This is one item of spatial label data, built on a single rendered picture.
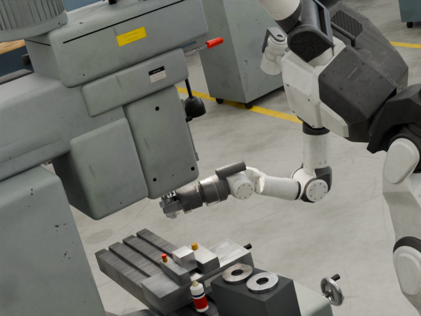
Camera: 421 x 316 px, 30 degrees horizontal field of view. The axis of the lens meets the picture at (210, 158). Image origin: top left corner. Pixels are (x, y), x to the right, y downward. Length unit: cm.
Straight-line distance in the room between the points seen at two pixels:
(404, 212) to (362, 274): 197
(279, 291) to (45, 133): 76
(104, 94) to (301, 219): 290
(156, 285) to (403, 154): 92
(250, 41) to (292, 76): 475
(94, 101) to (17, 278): 51
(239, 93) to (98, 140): 487
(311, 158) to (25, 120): 95
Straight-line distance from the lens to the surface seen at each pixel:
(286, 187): 257
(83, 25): 214
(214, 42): 235
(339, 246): 455
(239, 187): 246
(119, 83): 220
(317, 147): 255
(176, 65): 228
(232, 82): 704
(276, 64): 238
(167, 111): 231
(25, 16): 212
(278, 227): 489
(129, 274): 284
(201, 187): 248
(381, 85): 221
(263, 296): 215
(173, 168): 235
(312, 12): 216
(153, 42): 223
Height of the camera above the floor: 224
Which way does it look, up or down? 21 degrees down
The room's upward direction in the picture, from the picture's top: 14 degrees counter-clockwise
